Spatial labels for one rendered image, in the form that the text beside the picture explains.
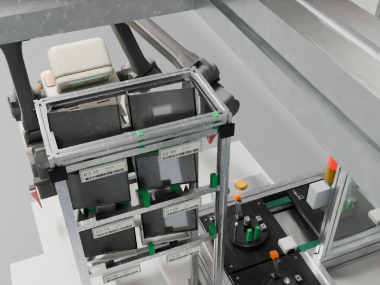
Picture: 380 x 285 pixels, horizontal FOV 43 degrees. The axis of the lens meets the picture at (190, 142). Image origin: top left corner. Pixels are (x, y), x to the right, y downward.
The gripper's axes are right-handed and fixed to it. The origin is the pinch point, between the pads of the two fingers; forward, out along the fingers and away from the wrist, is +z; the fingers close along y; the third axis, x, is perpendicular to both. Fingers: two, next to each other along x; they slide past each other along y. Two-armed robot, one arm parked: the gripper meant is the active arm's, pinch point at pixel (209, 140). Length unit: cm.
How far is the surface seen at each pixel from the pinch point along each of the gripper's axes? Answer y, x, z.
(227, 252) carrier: -3.4, -22.6, 27.3
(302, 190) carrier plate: 32.7, -7.8, 26.8
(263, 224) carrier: 10.7, -19.3, 23.7
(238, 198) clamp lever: 5.4, -11.2, 17.2
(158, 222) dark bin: -27.6, -34.8, -9.1
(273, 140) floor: 102, 124, 120
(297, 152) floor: 111, 106, 120
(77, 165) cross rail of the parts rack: -43, -42, -38
